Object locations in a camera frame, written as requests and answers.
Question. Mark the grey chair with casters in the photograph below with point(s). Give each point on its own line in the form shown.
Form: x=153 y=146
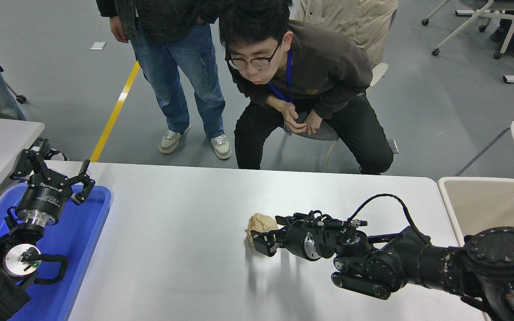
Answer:
x=326 y=133

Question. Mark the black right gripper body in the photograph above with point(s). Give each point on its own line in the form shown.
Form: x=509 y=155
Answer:
x=293 y=240

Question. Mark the tan paper ball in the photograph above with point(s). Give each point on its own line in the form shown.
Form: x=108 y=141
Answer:
x=260 y=222

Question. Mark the blue plastic tray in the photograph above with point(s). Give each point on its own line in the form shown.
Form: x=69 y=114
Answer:
x=78 y=232

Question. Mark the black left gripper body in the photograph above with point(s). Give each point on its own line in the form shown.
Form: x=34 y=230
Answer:
x=45 y=194

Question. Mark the white frame office chair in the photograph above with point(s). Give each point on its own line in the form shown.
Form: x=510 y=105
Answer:
x=498 y=3

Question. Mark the large pale plastic bin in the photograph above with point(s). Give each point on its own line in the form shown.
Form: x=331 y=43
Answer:
x=480 y=200

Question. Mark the person's right hand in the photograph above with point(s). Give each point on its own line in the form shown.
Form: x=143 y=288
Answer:
x=118 y=29
x=293 y=119

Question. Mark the yellow floor tape line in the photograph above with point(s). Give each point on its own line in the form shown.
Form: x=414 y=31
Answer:
x=121 y=100

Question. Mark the beige jacket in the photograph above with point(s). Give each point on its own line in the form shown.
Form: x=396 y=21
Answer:
x=355 y=18

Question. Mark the chair leg with black caster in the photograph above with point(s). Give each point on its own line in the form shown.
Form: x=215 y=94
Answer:
x=21 y=99

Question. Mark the person's left hand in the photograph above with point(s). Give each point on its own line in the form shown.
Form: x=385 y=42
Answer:
x=314 y=122

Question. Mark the black eyeglasses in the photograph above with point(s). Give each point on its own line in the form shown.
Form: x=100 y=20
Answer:
x=250 y=61

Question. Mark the white paper scrap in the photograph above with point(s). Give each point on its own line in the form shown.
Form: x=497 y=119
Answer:
x=98 y=45

